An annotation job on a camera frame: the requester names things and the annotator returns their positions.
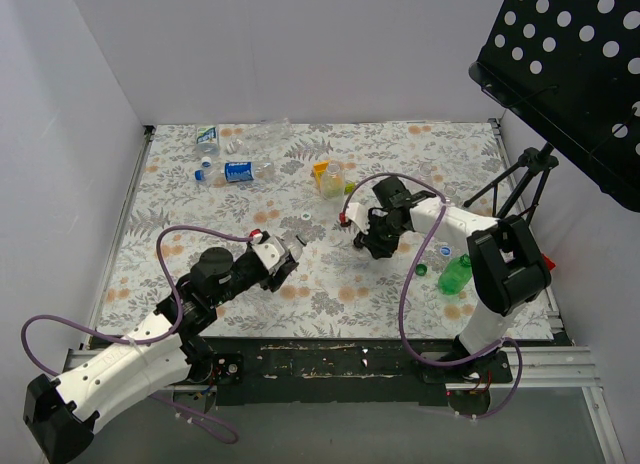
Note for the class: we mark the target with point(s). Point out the floral tablecloth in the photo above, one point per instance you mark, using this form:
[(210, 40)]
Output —
[(337, 291)]

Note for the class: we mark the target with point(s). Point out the clear bottle black cap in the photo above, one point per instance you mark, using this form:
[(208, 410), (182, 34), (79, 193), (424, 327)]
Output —
[(295, 245)]

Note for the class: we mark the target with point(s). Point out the black perforated music stand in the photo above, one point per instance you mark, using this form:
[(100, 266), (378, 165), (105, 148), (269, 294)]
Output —
[(569, 69)]

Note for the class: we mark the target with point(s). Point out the aluminium frame rail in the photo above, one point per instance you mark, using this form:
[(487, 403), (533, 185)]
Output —
[(553, 411)]

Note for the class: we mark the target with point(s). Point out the yellow green toy basket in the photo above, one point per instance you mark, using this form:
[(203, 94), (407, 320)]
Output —
[(319, 168)]

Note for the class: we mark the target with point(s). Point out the clear bottle blue label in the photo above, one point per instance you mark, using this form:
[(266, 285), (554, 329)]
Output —
[(236, 172)]

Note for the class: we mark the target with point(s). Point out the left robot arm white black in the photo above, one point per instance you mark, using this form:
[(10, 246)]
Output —
[(65, 412)]

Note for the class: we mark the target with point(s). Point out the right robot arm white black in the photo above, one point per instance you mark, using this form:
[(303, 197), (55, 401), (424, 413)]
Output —
[(508, 269)]

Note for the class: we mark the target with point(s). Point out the white blue cap left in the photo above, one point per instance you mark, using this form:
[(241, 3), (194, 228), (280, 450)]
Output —
[(206, 161)]

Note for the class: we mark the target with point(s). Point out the bottle green white label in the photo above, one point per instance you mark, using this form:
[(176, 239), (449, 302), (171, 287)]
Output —
[(206, 143)]

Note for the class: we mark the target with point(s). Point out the green plastic bottle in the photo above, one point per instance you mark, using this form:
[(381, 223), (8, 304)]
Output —
[(456, 275)]

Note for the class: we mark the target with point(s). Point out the crushed clear bottle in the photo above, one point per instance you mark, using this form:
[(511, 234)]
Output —
[(265, 134)]

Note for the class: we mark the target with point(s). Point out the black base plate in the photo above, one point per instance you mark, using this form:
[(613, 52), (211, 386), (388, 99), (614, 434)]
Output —
[(283, 371)]

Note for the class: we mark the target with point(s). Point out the clear uncapped bottle right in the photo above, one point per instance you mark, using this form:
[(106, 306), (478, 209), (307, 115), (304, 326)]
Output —
[(430, 175)]

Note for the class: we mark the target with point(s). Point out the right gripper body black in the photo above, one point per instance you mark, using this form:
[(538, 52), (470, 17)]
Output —
[(375, 229)]

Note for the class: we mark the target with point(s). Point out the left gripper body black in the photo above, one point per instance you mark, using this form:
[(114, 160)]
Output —
[(279, 272)]

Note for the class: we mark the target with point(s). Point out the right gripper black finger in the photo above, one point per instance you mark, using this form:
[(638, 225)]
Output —
[(383, 249), (364, 241)]

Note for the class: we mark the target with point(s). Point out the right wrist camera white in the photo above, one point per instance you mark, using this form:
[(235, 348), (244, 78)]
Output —
[(355, 215)]

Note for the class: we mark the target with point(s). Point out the green bottle cap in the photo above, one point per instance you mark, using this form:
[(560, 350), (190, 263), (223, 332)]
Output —
[(421, 270)]

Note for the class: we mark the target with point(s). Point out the red box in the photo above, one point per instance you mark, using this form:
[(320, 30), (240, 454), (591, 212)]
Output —
[(549, 263)]

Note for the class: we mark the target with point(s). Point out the black tripod stand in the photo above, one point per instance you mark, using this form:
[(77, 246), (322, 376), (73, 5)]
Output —
[(536, 163)]

